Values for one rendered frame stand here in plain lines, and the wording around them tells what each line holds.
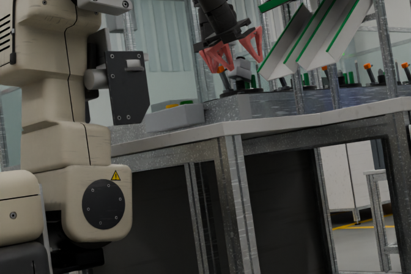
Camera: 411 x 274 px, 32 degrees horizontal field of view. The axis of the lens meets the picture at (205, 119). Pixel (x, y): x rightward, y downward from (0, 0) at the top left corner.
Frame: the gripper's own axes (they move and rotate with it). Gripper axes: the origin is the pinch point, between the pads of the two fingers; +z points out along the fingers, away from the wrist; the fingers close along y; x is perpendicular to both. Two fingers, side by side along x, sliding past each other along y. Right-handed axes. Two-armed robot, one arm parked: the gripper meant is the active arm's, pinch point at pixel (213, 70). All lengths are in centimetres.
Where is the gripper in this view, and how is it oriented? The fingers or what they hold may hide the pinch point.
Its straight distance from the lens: 219.0
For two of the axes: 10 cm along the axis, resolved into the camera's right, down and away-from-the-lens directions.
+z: 1.1, 9.9, -0.9
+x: -7.6, 0.3, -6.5
